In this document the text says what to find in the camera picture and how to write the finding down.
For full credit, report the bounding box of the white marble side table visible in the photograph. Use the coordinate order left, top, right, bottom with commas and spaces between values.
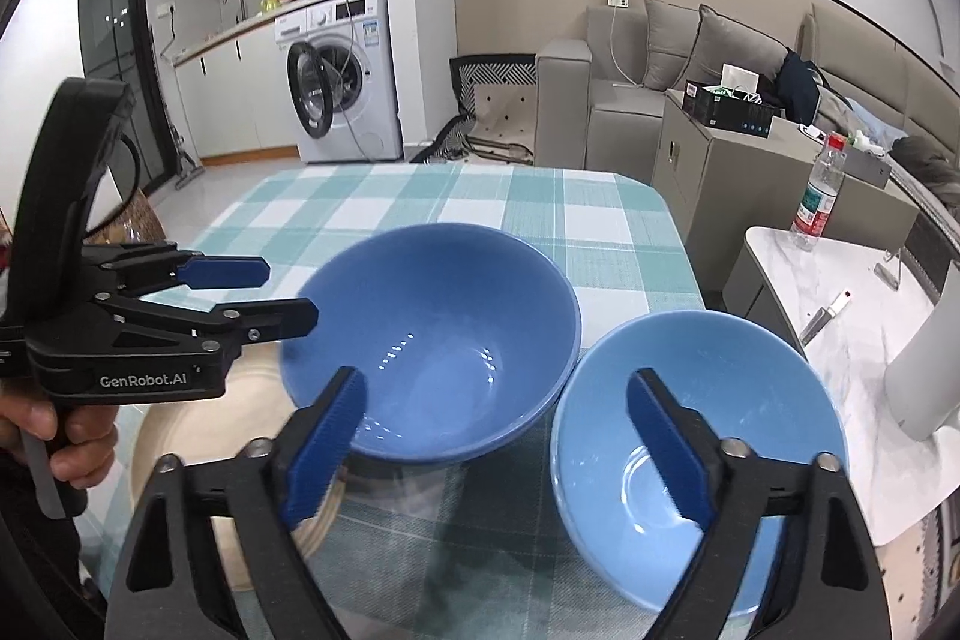
742, 226, 960, 547

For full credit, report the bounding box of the grey cushion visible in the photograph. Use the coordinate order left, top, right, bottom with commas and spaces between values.
643, 0, 702, 92
679, 5, 785, 109

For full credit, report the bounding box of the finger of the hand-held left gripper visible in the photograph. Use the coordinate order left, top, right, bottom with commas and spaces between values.
97, 241, 271, 296
94, 297, 320, 360

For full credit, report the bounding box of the grey sofa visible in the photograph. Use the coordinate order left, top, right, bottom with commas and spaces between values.
534, 0, 960, 191

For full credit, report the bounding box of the black white patterned mat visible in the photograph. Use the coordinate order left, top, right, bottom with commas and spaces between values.
411, 53, 539, 165

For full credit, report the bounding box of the person's left hand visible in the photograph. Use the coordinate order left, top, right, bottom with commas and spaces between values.
0, 385, 121, 489

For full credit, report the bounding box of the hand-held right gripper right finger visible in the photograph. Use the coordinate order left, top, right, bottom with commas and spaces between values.
626, 368, 893, 640

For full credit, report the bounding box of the teal checkered tablecloth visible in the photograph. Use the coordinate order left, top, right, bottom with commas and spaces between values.
82, 164, 811, 640

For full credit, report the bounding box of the white pen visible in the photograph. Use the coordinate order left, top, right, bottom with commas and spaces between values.
799, 289, 852, 345

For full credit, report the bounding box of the grey side cabinet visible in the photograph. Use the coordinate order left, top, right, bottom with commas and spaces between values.
651, 89, 920, 311

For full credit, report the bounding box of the black cable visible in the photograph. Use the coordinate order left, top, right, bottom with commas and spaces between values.
88, 136, 145, 236

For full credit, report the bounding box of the small phone stand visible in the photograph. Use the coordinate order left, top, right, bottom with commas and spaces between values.
874, 250, 905, 290

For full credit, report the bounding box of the cream plate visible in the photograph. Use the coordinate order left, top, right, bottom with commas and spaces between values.
131, 347, 347, 594

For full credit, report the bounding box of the grey tissue box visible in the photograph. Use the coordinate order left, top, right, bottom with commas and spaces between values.
844, 134, 893, 185

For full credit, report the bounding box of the white kitchen counter cabinet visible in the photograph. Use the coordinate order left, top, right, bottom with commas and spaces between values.
172, 21, 301, 161

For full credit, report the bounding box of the dark glass door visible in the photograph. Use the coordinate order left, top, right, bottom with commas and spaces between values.
79, 0, 170, 184

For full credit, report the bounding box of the white electric kettle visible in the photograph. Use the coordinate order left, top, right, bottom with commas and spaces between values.
885, 257, 960, 442

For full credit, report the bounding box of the person's dark clothing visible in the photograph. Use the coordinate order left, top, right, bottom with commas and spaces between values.
0, 445, 113, 640

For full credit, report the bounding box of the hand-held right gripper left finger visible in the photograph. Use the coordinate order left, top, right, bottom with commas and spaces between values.
109, 366, 368, 640

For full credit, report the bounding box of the clear water bottle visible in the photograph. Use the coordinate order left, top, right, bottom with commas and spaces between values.
789, 134, 848, 253

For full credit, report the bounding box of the floor mop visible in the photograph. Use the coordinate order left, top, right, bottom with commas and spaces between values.
169, 122, 205, 191

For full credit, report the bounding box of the black box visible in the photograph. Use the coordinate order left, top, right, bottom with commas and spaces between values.
684, 81, 775, 137

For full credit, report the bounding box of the white washing machine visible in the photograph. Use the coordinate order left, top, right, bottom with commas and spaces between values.
274, 0, 404, 165

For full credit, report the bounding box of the dark grey blanket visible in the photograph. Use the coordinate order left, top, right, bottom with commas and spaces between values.
892, 134, 960, 195

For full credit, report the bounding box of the dark blue pillow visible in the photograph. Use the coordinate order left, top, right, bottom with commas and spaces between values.
776, 50, 822, 120

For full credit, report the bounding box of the blue bowl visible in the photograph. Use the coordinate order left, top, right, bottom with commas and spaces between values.
550, 310, 848, 618
279, 223, 583, 465

